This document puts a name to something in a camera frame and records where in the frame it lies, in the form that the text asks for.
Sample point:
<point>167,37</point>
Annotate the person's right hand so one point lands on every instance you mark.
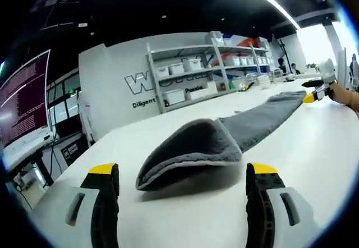
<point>339,93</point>

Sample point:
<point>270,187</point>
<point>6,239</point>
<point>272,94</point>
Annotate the ceiling light strip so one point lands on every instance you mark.
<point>269,1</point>

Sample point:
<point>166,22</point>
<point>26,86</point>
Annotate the grey metal shelf rack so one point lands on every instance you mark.
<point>207,71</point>

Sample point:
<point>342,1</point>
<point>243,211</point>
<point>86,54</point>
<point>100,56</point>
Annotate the computer monitor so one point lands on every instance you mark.
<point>23,99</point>

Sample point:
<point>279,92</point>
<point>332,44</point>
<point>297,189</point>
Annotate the hanging dark screen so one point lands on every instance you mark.
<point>61,4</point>

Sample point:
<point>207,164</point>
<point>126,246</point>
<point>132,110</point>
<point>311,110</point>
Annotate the black cabinet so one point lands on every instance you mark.
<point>74,149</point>

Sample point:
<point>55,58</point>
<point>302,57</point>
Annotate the grey towel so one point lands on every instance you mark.
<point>196,147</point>

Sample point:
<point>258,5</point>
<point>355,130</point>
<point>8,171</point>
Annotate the grey desk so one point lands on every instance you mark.
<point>28,158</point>

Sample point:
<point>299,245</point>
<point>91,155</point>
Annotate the idle yellow tipped gripper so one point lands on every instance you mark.
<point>246,86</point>

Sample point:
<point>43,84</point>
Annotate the row of white storage bins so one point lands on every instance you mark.
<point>193,65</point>

